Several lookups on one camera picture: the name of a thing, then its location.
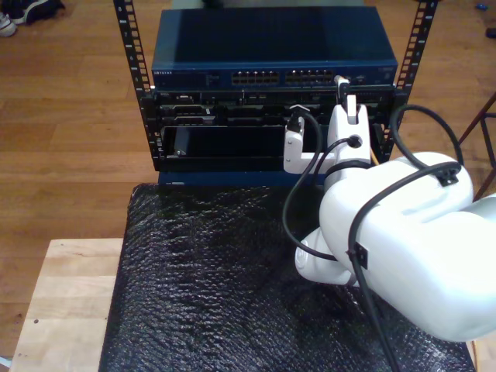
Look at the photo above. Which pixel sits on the dark sneaker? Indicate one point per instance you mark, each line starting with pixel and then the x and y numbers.
pixel 38 9

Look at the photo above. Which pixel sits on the small blue floor object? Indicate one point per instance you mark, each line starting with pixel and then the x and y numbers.
pixel 481 6

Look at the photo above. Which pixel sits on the blue network switch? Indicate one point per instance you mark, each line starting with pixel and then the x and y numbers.
pixel 252 38

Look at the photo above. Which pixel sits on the dark wooden chair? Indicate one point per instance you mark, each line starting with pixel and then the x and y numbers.
pixel 484 124

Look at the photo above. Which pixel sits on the white sneaker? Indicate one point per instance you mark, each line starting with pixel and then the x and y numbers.
pixel 6 25

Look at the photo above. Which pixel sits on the black rack server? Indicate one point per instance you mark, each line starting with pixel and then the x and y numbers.
pixel 240 108

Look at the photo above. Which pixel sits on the small white edge piece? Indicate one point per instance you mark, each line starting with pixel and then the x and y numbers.
pixel 4 360

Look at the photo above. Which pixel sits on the black perforated rack post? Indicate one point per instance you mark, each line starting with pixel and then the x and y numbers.
pixel 418 38
pixel 131 46

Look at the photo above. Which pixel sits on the black bubble wrap mat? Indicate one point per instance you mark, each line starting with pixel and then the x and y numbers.
pixel 193 290

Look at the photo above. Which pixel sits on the blue flat rack unit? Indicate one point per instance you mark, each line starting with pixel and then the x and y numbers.
pixel 232 178

